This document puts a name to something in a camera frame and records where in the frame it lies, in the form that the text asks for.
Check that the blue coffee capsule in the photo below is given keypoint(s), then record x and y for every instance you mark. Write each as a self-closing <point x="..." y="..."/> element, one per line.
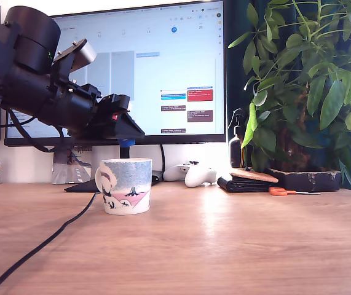
<point x="127" y="143"/>

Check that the black monitor stand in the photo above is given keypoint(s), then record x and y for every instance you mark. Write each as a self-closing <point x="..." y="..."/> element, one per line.
<point x="125" y="153"/>

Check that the illustrated white ceramic mug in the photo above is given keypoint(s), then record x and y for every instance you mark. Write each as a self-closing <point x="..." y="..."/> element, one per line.
<point x="129" y="184"/>

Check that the illustrated postcard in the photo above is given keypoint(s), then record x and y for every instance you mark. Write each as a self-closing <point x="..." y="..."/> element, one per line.
<point x="70" y="170"/>

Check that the white game controller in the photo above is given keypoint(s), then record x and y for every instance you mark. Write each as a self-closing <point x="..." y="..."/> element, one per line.
<point x="198" y="178"/>

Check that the large black Huawei monitor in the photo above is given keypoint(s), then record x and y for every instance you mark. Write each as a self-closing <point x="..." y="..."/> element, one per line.
<point x="163" y="61"/>

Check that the dark spray bottle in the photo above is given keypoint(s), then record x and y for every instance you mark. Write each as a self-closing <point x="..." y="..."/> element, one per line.
<point x="236" y="147"/>

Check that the round cork coaster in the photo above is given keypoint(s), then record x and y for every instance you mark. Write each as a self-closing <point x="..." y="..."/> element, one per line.
<point x="252" y="176"/>

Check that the black rectangular planter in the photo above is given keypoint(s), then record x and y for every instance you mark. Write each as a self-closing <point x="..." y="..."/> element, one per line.
<point x="307" y="181"/>

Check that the green leafy houseplant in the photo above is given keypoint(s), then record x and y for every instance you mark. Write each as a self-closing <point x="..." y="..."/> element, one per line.
<point x="310" y="86"/>

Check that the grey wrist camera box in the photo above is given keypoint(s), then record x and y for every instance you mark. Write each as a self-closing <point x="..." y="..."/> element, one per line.
<point x="84" y="53"/>

